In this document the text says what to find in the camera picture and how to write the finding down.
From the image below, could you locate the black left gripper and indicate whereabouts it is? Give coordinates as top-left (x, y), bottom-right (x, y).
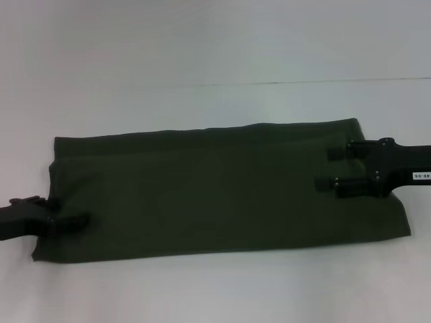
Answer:
top-left (0, 196), bottom-right (92, 242)

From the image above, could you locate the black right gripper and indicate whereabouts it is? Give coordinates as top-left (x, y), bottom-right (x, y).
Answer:
top-left (314, 137), bottom-right (431, 200)

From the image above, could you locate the dark green shirt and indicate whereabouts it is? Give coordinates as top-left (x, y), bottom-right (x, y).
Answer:
top-left (31, 117), bottom-right (413, 263)

